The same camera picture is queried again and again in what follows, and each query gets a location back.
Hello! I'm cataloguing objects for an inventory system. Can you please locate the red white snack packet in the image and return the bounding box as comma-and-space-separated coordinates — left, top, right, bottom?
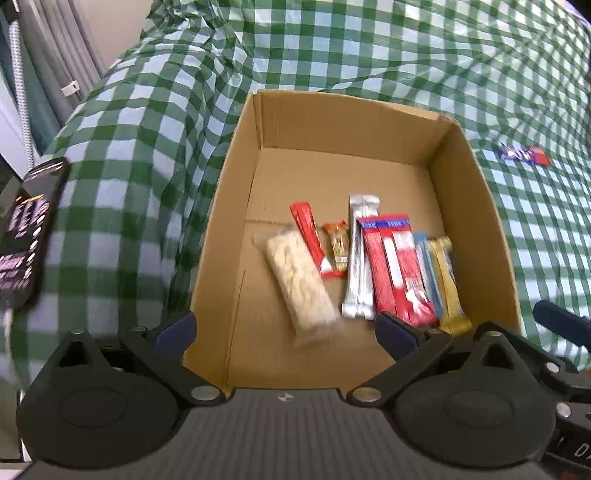
358, 214, 437, 327

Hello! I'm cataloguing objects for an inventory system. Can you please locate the silver snack packet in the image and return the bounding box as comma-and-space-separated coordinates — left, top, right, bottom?
341, 195, 380, 320

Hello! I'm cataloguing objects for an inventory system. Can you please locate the light blue snack stick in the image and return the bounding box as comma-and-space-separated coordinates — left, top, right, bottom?
414, 232, 444, 318

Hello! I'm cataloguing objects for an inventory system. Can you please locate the red thin snack stick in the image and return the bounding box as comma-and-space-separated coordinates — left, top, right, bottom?
290, 202, 334, 278

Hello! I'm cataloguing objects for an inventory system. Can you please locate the yellow snack bar packet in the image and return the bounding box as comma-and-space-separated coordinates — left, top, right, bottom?
428, 237, 473, 337

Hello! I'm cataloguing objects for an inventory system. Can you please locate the white rice cracker packet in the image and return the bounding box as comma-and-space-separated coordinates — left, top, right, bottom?
252, 229, 344, 347

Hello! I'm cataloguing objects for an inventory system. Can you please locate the small orange red candy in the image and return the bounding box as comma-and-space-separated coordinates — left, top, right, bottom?
324, 221, 349, 273

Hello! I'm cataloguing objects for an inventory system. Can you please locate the red flat snack packet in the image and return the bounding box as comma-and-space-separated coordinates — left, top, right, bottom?
528, 147, 551, 166

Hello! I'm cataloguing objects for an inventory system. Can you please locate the black smartphone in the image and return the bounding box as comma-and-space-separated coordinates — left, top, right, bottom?
0, 157, 70, 310

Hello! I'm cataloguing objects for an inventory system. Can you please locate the purple snack packet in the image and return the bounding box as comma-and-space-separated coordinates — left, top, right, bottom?
497, 145, 535, 165

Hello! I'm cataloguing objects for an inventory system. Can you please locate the green white checkered cloth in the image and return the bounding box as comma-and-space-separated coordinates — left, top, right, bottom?
1, 1, 590, 389

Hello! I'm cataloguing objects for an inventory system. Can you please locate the brown cardboard box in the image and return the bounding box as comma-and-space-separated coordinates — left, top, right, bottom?
182, 88, 523, 399

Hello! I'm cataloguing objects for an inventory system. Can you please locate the grey curtain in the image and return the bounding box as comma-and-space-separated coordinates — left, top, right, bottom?
1, 1, 105, 154

